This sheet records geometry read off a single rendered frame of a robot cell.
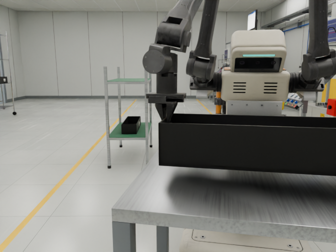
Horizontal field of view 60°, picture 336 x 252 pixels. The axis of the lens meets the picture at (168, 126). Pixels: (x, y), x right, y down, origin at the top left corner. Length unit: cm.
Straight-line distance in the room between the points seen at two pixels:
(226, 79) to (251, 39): 19
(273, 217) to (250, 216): 4
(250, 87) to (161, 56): 64
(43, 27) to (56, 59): 114
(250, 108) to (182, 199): 69
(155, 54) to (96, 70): 1019
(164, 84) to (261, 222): 41
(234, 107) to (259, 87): 13
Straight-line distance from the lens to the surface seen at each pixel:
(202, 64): 116
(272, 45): 123
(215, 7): 114
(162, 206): 63
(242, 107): 126
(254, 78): 126
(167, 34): 78
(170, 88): 78
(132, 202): 65
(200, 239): 150
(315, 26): 118
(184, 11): 83
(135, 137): 316
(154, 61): 71
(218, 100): 173
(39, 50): 1151
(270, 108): 127
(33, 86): 1163
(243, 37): 125
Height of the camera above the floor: 108
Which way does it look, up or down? 11 degrees down
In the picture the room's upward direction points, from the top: straight up
